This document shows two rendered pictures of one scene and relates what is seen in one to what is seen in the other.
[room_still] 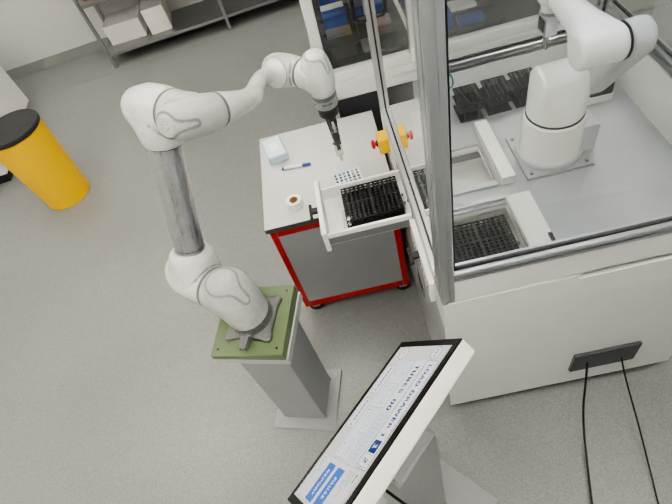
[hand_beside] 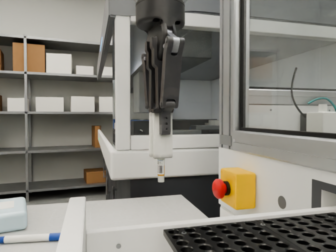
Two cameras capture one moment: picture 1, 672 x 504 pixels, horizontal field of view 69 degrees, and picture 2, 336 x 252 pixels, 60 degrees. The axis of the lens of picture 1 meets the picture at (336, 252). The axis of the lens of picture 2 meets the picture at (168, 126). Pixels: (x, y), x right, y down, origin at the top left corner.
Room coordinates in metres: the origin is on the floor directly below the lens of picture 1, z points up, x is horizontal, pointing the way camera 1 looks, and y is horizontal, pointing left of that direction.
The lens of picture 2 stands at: (1.12, 0.01, 1.02)
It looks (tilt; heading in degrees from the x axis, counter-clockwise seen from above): 2 degrees down; 338
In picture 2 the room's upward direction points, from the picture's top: straight up
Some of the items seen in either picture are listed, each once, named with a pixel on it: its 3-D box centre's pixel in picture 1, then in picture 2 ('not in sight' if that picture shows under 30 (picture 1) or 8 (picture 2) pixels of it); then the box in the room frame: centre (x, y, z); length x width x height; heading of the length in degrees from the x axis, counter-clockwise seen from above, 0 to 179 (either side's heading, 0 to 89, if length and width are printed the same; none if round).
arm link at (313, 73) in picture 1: (315, 72); not in sight; (1.55, -0.14, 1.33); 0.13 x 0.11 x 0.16; 40
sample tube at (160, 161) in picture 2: not in sight; (161, 167); (1.54, -0.15, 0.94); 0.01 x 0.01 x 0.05
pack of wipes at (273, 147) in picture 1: (274, 149); (5, 213); (1.93, 0.12, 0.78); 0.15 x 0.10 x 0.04; 5
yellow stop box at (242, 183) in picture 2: (382, 142); (235, 187); (1.62, -0.34, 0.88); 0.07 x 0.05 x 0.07; 173
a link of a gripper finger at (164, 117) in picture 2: not in sight; (166, 117); (1.51, -0.15, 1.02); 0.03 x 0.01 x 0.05; 179
